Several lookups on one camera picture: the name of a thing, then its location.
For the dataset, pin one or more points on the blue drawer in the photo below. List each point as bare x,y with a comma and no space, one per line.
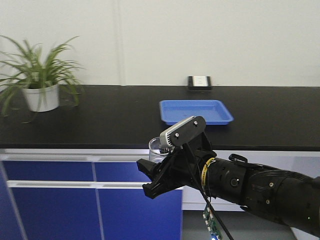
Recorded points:
119,172
49,171

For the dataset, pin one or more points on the green circuit board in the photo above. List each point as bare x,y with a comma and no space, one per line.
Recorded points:
211,224

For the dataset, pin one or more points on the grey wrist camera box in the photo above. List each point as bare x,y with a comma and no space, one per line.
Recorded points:
182,132

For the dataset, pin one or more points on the blue plastic tray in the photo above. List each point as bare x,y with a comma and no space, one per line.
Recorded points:
214,112

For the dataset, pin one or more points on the white socket in black housing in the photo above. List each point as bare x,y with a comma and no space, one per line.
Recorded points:
199,83

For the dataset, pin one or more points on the blue cabinet door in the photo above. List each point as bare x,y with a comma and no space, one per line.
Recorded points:
127,214
58,213

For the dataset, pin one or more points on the blue right cabinet door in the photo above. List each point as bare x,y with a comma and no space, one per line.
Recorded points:
127,214

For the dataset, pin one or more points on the clear glass beaker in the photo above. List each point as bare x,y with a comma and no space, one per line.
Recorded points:
157,152

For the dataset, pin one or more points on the blue right drawer front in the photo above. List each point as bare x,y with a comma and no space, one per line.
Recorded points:
119,172

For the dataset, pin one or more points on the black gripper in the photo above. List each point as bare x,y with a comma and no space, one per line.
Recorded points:
183,166

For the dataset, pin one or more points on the white plant pot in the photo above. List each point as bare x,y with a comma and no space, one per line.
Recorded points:
42,99

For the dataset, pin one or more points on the blue left drawer front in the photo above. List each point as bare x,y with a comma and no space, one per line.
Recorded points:
49,171

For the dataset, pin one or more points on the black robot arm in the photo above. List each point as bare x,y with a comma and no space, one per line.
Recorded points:
280,196

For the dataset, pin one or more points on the blue left cabinet door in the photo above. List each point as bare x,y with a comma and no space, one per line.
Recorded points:
58,213

